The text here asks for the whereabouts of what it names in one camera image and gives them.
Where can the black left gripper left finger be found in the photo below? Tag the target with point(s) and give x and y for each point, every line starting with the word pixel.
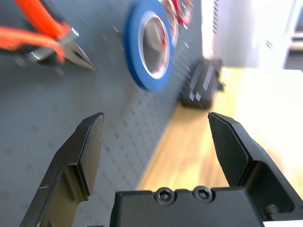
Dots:
pixel 66 160

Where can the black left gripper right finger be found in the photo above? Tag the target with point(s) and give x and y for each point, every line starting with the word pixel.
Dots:
pixel 239 151

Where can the blue tape roll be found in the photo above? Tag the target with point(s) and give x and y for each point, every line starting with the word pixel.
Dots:
pixel 132 59

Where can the orange black needle-nose pliers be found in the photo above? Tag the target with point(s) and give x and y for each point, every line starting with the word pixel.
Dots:
pixel 47 26

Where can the grey metal pegboard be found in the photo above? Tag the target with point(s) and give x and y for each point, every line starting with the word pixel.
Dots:
pixel 47 106

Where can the black plastic tool case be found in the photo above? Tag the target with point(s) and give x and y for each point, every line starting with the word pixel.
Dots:
pixel 201 89

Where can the white cabinet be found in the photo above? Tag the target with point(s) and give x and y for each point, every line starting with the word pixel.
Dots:
pixel 248 35

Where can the red tape roll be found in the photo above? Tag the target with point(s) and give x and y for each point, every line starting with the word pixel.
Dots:
pixel 183 20

